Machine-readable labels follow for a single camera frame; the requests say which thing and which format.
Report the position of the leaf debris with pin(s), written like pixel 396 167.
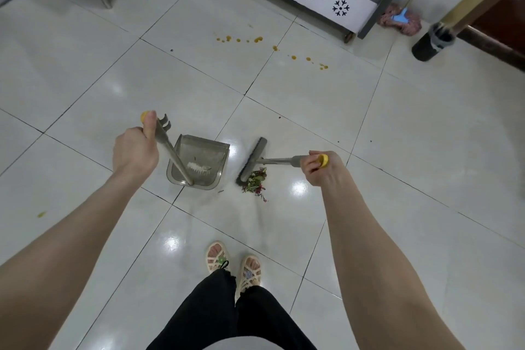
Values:
pixel 256 181

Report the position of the black trash bin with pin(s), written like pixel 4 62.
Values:
pixel 428 46

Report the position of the orange liquid spill drops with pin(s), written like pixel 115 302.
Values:
pixel 258 39

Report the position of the person's right beige sandal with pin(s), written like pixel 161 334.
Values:
pixel 250 274

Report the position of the person's black trousers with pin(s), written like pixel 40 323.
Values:
pixel 205 313

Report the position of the person's left hand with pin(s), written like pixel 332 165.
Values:
pixel 133 153

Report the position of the person's left beige sandal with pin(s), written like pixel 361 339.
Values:
pixel 216 257

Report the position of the person's right forearm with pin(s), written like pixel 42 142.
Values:
pixel 393 284

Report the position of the grey broom with yellow cap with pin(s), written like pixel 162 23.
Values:
pixel 252 157

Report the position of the person's beige sandal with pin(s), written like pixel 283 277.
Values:
pixel 250 274
pixel 216 257

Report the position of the person's white shirt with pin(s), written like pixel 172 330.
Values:
pixel 242 343

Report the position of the person's left forearm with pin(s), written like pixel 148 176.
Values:
pixel 49 267

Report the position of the person's right hand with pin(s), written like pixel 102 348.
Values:
pixel 328 169

